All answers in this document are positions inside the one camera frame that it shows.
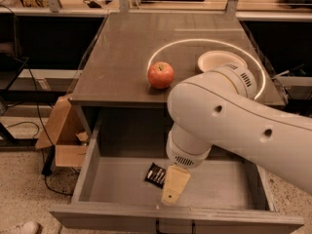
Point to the brown cardboard box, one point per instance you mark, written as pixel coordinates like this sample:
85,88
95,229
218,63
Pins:
66,134

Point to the black drawer handle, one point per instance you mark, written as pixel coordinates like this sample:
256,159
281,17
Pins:
165,227

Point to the grey counter cabinet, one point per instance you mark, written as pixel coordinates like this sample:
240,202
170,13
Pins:
116,71

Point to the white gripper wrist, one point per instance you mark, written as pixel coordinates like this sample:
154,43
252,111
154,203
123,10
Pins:
185,159

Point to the white paper bowl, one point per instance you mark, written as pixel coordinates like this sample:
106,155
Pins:
211,59

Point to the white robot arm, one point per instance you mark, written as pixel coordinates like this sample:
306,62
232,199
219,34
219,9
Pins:
217,108

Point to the white shoe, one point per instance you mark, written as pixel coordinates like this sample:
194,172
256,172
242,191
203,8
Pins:
29,227

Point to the red apple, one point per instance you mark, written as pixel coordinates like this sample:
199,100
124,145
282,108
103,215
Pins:
160,75

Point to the black rxbar chocolate wrapper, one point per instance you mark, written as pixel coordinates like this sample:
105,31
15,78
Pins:
156,175

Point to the grey open top drawer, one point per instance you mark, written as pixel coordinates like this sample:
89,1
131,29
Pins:
225,195

